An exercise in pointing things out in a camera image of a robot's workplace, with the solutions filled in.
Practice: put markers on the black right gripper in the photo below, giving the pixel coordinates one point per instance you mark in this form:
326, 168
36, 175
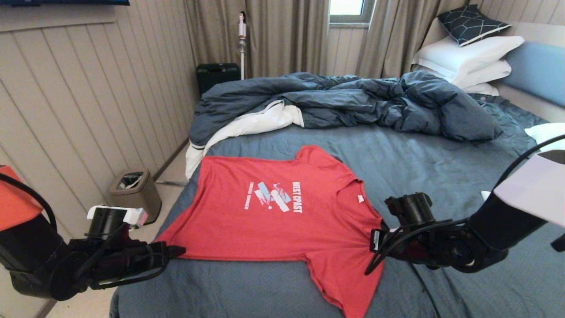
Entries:
401, 247

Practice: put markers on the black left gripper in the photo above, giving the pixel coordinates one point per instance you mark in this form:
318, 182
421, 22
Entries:
145, 260

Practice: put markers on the red printed t-shirt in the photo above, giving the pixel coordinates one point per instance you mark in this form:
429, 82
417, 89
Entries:
265, 238

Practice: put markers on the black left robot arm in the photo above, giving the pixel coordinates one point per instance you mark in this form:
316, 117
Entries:
31, 260

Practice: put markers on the taupe trash bin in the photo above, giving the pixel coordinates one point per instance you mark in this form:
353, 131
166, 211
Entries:
141, 198

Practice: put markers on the bed with blue sheet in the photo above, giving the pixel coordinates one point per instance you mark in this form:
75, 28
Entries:
419, 168

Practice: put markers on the black plastic bin liner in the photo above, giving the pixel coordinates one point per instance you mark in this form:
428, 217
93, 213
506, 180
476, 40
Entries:
130, 181

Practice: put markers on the white flat remote control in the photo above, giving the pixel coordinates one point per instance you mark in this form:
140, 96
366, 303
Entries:
485, 195

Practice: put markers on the dark blue crumpled duvet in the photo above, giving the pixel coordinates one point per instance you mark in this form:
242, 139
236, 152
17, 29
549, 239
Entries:
353, 100

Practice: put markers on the white blanket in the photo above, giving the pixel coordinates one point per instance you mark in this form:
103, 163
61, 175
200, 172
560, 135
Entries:
265, 120

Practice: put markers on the black suitcase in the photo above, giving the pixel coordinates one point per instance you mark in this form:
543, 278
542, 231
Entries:
216, 75

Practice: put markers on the large white pillow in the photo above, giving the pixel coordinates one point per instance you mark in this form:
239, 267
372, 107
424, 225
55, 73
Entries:
461, 55

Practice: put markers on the white stick vacuum cleaner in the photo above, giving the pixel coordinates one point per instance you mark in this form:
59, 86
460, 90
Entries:
242, 37

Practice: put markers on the blue headboard cushion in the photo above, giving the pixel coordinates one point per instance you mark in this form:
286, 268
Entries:
538, 68

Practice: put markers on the dark geometric patterned cushion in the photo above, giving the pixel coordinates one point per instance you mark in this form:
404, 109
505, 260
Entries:
470, 24

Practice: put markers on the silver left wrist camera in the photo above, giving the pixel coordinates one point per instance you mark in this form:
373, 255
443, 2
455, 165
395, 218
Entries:
140, 217

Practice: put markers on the window with grey frame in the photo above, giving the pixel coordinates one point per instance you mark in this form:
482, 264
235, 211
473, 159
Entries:
348, 8

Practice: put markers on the wall-mounted television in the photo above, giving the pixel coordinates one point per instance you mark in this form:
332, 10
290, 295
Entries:
66, 2

